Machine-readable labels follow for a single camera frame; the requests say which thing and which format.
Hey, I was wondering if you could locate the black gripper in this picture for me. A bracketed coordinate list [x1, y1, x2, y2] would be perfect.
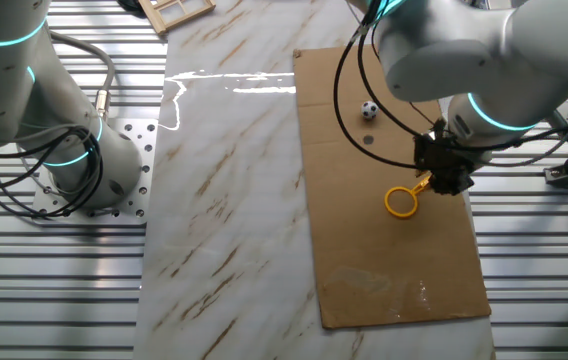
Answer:
[413, 130, 475, 197]

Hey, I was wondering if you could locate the yellow plastic bubble ring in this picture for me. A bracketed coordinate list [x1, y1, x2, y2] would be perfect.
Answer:
[383, 174, 435, 220]

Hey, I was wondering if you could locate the brown cardboard sheet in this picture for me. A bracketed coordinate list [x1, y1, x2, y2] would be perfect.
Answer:
[292, 45, 493, 330]

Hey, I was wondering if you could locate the white marble board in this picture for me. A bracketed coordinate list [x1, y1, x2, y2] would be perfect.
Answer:
[132, 0, 498, 360]

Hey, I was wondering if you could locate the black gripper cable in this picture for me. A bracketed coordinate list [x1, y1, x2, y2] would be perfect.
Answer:
[332, 0, 568, 171]

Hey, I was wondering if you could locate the wooden miniature window frame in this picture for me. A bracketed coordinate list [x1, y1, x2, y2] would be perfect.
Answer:
[136, 0, 217, 36]

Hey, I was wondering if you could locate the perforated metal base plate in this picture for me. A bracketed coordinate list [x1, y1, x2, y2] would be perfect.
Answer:
[31, 117, 159, 226]

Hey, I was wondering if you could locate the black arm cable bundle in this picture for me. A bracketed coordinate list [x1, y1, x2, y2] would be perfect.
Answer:
[0, 124, 106, 219]

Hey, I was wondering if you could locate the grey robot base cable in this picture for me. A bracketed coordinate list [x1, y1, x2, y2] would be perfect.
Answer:
[48, 30, 117, 121]

